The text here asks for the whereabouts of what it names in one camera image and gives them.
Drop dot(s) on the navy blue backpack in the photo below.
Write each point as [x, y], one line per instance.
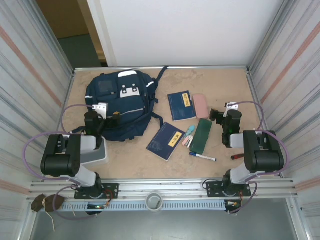
[125, 107]

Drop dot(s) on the pink pencil case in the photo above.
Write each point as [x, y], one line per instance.
[201, 106]

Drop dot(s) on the green pencil case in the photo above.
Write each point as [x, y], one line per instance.
[202, 136]

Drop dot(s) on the blue notebook yellow label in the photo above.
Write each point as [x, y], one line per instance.
[180, 106]
[165, 141]

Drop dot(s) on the pink stapler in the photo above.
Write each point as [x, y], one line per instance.
[187, 141]

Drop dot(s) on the blue white marker pen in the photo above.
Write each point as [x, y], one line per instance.
[203, 157]

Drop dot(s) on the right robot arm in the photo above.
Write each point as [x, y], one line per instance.
[262, 160]

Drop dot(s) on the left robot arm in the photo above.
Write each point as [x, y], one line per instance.
[60, 160]

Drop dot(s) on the white grey plastic stand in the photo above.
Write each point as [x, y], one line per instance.
[101, 156]

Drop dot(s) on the red pen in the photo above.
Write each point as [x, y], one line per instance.
[236, 157]

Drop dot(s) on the circuit board green light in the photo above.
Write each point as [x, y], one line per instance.
[96, 206]

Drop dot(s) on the grey round cup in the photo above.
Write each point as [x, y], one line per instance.
[154, 201]

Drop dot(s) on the brown cloth bundle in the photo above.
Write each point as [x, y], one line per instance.
[50, 203]

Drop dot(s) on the brown wooden door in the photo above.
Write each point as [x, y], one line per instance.
[62, 17]

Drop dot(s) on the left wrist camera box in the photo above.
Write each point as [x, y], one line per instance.
[101, 108]

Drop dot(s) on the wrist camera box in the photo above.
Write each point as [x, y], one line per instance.
[232, 106]
[101, 108]

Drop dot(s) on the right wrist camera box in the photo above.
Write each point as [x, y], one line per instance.
[232, 106]

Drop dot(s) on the thin aluminium table rail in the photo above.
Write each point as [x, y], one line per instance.
[200, 67]

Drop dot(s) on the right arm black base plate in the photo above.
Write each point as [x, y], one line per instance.
[215, 188]

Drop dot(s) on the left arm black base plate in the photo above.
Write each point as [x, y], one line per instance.
[112, 191]

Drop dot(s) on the aluminium mounting rail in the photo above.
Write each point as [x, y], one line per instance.
[162, 186]

